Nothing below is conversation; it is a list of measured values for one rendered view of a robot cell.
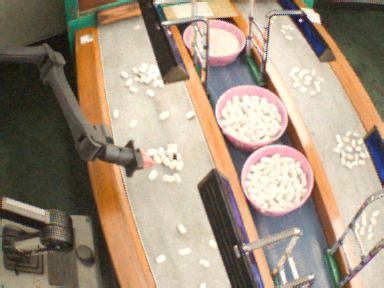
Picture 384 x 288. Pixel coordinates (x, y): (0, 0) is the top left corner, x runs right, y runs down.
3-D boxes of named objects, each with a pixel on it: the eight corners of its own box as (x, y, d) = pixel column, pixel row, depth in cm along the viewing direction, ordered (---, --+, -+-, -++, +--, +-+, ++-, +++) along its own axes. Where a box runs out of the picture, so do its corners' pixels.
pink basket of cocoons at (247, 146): (246, 172, 173) (249, 157, 165) (199, 122, 185) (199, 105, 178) (297, 135, 182) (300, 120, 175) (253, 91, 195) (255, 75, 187)
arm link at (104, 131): (79, 159, 141) (93, 139, 137) (73, 132, 148) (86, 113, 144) (108, 169, 149) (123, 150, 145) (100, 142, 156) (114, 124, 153)
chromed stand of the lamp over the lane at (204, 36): (160, 111, 188) (157, 27, 152) (149, 74, 199) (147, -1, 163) (210, 100, 191) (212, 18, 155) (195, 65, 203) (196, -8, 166)
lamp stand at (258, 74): (260, 91, 195) (267, 14, 159) (242, 58, 206) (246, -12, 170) (298, 86, 198) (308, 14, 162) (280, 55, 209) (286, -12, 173)
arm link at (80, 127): (37, 73, 155) (51, 51, 151) (47, 74, 160) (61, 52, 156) (79, 165, 140) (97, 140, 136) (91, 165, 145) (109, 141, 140)
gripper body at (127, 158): (135, 139, 154) (116, 134, 149) (143, 167, 148) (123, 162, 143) (124, 152, 157) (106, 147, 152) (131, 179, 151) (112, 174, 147)
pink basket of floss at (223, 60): (226, 80, 198) (227, 64, 190) (170, 56, 206) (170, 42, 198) (254, 47, 211) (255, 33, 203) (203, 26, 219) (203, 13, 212)
